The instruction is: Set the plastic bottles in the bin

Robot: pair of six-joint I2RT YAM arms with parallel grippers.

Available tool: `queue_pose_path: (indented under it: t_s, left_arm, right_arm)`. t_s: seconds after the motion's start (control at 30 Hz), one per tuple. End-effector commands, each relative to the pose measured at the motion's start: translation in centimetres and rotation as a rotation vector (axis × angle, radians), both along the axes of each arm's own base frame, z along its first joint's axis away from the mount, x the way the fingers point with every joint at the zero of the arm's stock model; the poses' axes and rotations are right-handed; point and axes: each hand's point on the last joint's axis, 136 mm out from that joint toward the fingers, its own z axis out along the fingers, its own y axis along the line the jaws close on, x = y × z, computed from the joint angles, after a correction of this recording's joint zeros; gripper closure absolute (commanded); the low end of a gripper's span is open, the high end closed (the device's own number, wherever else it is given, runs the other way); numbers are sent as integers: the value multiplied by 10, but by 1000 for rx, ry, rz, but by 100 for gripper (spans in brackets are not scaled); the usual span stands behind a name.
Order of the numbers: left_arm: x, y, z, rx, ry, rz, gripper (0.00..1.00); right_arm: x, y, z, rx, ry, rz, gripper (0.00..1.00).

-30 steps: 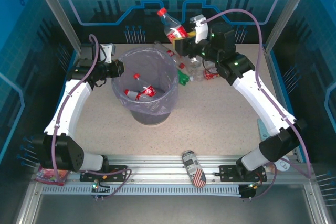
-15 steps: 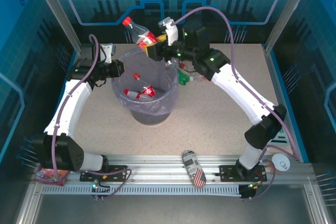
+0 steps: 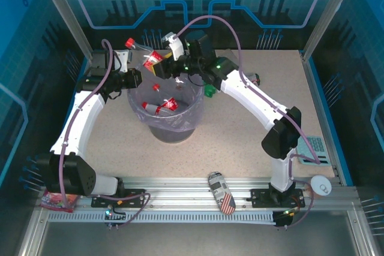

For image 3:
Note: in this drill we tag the green plastic bottle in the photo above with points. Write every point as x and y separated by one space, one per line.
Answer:
210 91

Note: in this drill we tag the translucent purple bin liner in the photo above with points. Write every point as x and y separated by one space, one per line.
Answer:
180 121

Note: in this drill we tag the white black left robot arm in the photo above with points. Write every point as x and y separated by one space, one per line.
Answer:
84 118

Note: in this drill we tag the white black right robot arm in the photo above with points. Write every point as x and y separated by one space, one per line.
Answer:
255 100

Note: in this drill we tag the black connector box with LED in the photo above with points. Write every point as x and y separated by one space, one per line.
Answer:
115 216
282 220

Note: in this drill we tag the stars and stripes can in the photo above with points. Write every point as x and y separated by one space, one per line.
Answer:
222 193

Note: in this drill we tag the red berry snack bag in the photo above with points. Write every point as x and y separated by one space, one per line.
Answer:
57 200

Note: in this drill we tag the teal calculator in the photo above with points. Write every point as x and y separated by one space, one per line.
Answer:
315 148

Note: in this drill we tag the white round puck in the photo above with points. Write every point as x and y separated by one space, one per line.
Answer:
319 184

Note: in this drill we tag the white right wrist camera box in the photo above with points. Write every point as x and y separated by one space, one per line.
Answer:
175 47

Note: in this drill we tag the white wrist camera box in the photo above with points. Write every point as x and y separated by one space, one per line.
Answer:
175 47
123 58

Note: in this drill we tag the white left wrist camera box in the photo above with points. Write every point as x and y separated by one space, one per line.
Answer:
123 58

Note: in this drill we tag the aluminium enclosure post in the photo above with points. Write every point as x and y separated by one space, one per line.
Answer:
66 13
329 13

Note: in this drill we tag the aluminium mounting rail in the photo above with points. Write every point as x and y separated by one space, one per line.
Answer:
180 190

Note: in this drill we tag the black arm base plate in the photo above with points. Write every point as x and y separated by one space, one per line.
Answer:
99 202
259 197

